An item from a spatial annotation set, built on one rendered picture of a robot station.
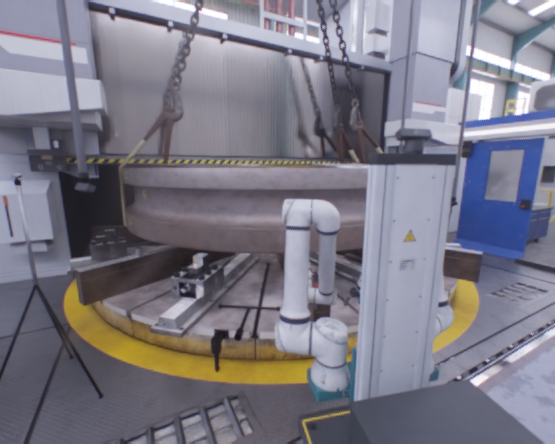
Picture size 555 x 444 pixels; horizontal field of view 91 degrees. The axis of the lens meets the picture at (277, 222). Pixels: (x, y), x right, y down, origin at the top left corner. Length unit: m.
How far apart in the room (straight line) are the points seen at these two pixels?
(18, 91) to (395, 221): 3.38
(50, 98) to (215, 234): 2.02
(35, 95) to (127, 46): 2.42
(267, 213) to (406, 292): 1.94
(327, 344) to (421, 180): 0.81
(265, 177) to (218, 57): 3.58
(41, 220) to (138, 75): 2.69
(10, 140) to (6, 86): 1.10
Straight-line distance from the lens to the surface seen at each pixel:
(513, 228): 7.06
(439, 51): 7.30
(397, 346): 1.40
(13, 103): 3.63
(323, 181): 2.85
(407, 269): 1.25
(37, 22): 4.21
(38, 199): 5.19
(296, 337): 1.39
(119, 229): 5.74
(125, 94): 5.50
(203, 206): 3.16
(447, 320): 1.78
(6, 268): 5.91
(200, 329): 2.77
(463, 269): 4.30
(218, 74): 5.86
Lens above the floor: 1.73
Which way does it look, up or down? 11 degrees down
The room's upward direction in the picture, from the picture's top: straight up
